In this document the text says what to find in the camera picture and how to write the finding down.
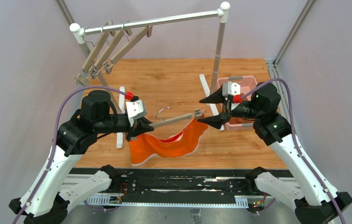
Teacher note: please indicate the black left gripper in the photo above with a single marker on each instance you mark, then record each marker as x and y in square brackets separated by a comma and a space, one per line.
[135, 126]

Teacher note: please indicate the beige hanger of orange underwear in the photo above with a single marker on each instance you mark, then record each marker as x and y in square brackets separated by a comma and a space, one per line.
[198, 113]

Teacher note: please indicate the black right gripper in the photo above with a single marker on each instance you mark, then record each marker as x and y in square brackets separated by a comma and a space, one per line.
[227, 108]

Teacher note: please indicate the beige hanger of grey underwear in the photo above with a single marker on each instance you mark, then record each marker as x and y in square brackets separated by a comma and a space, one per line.
[94, 70]

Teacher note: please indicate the orange underwear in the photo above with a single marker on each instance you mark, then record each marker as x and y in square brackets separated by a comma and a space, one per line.
[182, 144]

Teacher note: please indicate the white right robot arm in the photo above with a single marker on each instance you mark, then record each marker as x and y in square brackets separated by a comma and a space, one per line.
[315, 200]

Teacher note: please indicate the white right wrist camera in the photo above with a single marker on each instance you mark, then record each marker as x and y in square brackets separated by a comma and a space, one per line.
[230, 90]

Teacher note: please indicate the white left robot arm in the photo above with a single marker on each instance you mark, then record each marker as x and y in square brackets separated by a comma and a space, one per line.
[45, 202]

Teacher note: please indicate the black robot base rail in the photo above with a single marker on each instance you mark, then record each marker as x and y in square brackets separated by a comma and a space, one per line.
[194, 188]

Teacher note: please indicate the beige hanger of brown underwear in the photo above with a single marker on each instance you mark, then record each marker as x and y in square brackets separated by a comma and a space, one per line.
[145, 32]

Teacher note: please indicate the metal clothes rack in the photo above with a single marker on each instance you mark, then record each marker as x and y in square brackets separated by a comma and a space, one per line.
[181, 28]

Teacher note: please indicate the empty beige clip hanger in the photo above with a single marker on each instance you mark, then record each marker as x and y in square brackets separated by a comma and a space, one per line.
[90, 51]

